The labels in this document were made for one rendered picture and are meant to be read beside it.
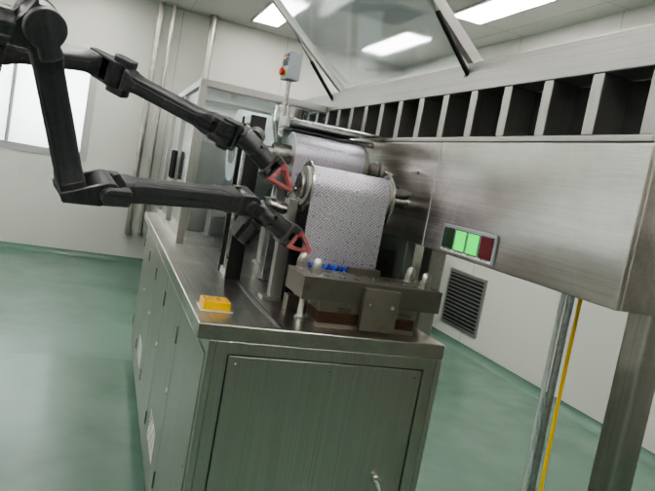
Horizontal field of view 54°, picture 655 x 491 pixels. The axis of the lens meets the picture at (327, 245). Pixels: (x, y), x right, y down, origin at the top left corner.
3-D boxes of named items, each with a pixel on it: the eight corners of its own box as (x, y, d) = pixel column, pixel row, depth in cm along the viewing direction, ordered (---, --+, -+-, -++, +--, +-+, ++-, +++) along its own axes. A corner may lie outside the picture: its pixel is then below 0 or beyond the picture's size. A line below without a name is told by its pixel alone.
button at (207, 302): (199, 303, 167) (200, 294, 166) (225, 306, 169) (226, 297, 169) (202, 310, 160) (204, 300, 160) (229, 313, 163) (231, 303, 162)
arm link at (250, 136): (232, 141, 178) (247, 129, 176) (237, 136, 184) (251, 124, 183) (249, 160, 179) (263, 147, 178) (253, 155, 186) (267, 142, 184)
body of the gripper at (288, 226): (287, 246, 173) (266, 230, 171) (277, 241, 183) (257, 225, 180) (301, 228, 174) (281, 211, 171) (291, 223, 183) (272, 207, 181)
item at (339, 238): (297, 269, 181) (309, 205, 179) (372, 279, 189) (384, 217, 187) (298, 269, 181) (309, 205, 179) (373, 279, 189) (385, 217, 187)
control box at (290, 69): (275, 78, 234) (280, 51, 233) (291, 83, 237) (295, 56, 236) (282, 77, 228) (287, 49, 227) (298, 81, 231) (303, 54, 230)
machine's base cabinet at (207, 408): (127, 355, 393) (147, 218, 385) (229, 362, 415) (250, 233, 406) (150, 674, 157) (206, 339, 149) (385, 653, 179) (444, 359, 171)
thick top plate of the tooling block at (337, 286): (285, 285, 176) (288, 264, 176) (412, 300, 190) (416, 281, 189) (300, 298, 161) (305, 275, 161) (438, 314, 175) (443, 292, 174)
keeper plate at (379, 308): (356, 327, 167) (364, 286, 166) (390, 330, 171) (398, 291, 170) (360, 330, 165) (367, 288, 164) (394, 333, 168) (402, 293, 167)
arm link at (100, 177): (62, 220, 138) (51, 199, 145) (124, 206, 145) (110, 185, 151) (18, 9, 112) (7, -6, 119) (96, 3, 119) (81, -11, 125)
